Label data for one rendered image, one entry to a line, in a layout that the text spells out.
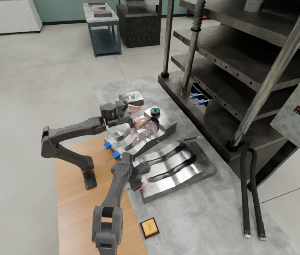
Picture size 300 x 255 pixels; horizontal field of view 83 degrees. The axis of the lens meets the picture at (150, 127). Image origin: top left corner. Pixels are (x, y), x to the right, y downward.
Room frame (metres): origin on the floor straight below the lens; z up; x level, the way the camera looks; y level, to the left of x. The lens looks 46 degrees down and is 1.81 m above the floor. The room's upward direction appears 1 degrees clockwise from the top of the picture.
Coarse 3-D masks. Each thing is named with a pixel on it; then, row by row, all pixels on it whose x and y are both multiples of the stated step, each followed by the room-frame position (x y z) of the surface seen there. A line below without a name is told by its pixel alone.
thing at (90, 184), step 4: (92, 172) 0.54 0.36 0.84; (84, 176) 0.52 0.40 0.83; (88, 176) 0.52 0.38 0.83; (92, 176) 0.53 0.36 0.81; (84, 180) 0.50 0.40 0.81; (88, 180) 0.50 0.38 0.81; (92, 180) 0.50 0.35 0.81; (88, 184) 0.48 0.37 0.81; (92, 184) 0.48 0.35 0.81; (96, 184) 0.48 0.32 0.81; (88, 188) 0.45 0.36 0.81
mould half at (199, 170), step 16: (176, 144) 0.71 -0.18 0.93; (192, 144) 0.77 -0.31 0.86; (144, 160) 0.61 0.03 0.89; (176, 160) 0.60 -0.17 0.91; (208, 160) 0.64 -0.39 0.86; (144, 176) 0.50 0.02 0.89; (176, 176) 0.50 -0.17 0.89; (192, 176) 0.49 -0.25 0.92; (208, 176) 0.54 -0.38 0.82; (144, 192) 0.40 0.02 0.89; (160, 192) 0.41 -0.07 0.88
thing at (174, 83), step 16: (160, 80) 1.84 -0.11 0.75; (176, 80) 1.78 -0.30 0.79; (192, 80) 1.79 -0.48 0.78; (176, 96) 1.48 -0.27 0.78; (192, 112) 1.21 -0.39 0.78; (224, 112) 1.23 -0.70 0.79; (208, 128) 1.01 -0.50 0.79; (224, 128) 1.02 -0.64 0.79; (256, 128) 1.03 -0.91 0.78; (272, 128) 1.03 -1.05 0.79; (224, 144) 0.84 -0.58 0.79; (256, 144) 0.85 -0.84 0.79
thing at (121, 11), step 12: (132, 0) 5.12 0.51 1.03; (144, 0) 4.91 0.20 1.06; (156, 0) 4.82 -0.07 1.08; (120, 12) 5.45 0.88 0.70; (132, 12) 5.07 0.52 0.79; (144, 12) 5.10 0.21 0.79; (156, 12) 5.13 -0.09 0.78; (120, 24) 5.62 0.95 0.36; (132, 24) 4.88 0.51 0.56; (144, 24) 4.98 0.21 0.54; (156, 24) 5.09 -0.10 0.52; (132, 36) 4.87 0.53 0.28; (144, 36) 4.98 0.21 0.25; (156, 36) 5.09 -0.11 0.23
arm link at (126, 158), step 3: (123, 153) 0.49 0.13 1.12; (126, 153) 0.49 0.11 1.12; (129, 153) 0.49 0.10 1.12; (123, 156) 0.47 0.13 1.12; (126, 156) 0.48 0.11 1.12; (129, 156) 0.48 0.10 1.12; (132, 156) 0.50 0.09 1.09; (123, 159) 0.46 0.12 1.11; (126, 159) 0.46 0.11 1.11; (129, 159) 0.47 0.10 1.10; (132, 159) 0.49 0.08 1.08; (120, 162) 0.45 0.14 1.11; (123, 162) 0.45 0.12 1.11; (126, 162) 0.45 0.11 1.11; (129, 162) 0.45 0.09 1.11; (114, 165) 0.41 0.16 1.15; (111, 168) 0.39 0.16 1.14; (111, 171) 0.38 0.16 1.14; (129, 171) 0.38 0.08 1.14
